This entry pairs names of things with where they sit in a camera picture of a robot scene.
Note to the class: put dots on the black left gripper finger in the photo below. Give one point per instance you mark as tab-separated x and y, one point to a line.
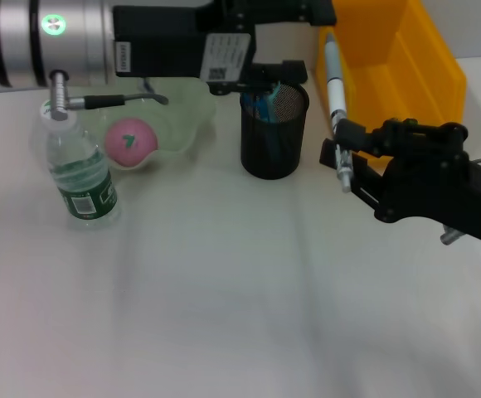
315	12

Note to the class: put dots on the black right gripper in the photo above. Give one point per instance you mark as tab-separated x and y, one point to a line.
431	178

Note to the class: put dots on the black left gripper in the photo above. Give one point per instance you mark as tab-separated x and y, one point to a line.
161	41

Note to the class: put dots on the blue capped scissors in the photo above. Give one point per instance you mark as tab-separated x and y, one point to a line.
265	108

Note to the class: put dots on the silver ballpoint pen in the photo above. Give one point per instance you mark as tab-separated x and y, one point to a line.
335	91

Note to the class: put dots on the pink toy peach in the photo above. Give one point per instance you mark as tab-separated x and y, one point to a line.
120	153

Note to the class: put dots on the clear green-label water bottle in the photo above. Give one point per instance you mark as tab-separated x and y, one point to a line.
79	166

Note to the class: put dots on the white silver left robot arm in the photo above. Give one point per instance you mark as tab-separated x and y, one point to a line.
16	41

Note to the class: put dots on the black mesh pen holder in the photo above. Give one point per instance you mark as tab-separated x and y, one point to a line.
290	145

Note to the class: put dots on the translucent green fruit bowl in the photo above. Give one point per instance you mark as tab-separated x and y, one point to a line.
182	124

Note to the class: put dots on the yellow plastic bin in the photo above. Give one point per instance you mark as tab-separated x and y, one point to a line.
410	62

